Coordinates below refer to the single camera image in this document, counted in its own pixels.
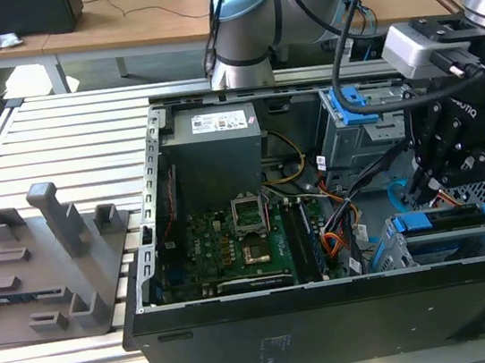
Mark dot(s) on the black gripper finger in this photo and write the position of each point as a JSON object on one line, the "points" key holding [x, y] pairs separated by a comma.
{"points": [[475, 167], [432, 136]]}

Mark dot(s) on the hard disk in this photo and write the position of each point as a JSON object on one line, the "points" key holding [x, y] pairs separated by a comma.
{"points": [[413, 223]]}

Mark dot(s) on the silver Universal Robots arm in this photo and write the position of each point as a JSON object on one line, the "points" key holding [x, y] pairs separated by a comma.
{"points": [[244, 32]]}

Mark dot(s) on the black RAM slot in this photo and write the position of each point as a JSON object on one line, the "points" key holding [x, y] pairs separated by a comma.
{"points": [[295, 242]]}

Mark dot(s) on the blue drive cage latch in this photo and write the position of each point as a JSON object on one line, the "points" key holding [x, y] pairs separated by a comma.
{"points": [[358, 119]]}

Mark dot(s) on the grey optical drive cage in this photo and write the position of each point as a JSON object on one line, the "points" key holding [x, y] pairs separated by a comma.
{"points": [[354, 143]]}

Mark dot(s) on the installed RAM stick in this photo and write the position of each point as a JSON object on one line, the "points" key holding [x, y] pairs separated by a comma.
{"points": [[312, 235]]}

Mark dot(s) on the CPU socket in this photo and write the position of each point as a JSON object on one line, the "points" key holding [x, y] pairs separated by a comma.
{"points": [[248, 213]]}

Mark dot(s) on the brown chipset chip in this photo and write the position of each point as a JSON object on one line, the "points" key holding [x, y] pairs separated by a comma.
{"points": [[256, 254]]}

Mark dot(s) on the grey power supply unit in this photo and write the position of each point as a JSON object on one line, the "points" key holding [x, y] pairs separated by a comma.
{"points": [[212, 158]]}

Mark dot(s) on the black graphics card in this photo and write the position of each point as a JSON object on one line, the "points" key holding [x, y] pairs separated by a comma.
{"points": [[252, 283]]}

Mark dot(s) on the black PC case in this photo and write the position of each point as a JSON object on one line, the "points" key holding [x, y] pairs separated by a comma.
{"points": [[292, 341]]}

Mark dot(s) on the green motherboard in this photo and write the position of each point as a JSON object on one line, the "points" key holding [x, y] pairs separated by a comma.
{"points": [[207, 249]]}

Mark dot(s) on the wooden desk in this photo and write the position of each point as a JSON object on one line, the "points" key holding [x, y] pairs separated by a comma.
{"points": [[112, 28]]}

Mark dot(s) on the grey parts rack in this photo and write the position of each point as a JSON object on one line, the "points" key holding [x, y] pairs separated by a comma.
{"points": [[47, 272]]}

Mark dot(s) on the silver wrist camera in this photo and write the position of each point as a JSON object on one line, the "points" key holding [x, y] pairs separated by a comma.
{"points": [[405, 50]]}

